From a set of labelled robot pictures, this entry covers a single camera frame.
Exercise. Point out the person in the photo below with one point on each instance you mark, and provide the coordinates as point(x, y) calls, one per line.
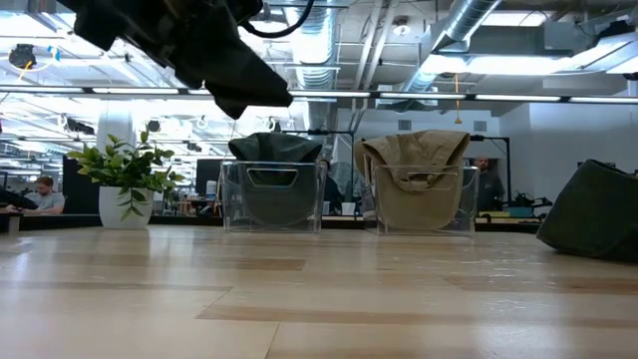
point(333, 192)
point(47, 199)
point(491, 187)

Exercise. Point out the black partition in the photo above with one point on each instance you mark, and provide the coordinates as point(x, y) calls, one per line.
point(80, 192)

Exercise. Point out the clear plastic bin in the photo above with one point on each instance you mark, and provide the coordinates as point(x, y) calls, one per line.
point(468, 219)
point(234, 219)

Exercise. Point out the white cup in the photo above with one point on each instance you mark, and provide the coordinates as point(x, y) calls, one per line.
point(348, 208)

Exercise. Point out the white bottle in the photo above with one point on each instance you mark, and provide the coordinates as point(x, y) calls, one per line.
point(211, 192)

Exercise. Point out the black aluminium table frame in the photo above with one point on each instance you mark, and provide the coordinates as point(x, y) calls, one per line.
point(189, 220)

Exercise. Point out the long ceiling light bar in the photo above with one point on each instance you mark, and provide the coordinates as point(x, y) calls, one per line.
point(139, 91)

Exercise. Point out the black computer monitor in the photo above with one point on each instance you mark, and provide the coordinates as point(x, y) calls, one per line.
point(207, 174)

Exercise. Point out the potted green plant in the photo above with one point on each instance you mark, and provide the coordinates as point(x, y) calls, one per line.
point(124, 204)

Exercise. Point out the beige baseball cap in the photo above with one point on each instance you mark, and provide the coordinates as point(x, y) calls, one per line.
point(423, 199)

